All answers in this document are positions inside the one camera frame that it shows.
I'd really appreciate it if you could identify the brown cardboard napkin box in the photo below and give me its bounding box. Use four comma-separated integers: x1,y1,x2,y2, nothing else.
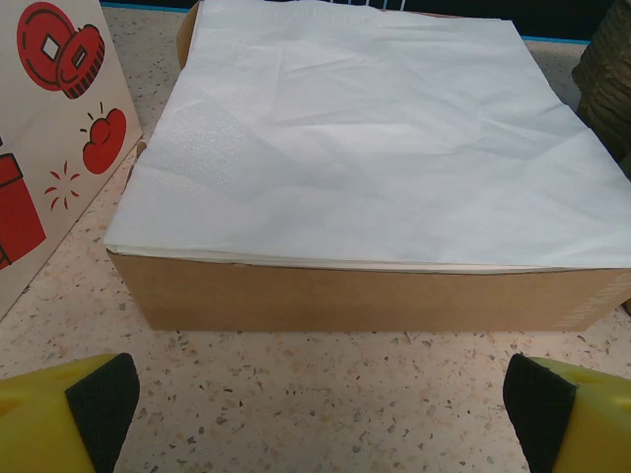
105,0,631,332

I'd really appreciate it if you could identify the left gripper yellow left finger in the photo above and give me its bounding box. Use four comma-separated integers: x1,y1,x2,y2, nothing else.
0,351,143,473

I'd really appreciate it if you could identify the red printed paper bag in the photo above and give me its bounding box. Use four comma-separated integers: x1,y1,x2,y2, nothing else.
0,0,148,322

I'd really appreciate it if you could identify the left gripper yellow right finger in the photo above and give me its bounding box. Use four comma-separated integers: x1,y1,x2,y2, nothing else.
502,351,631,473

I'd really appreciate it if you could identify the brown pulp cup carrier stack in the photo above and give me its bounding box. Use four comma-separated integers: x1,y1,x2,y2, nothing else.
570,0,631,167

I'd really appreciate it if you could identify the white paper napkin stack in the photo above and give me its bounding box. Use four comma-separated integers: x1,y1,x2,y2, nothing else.
102,0,631,275

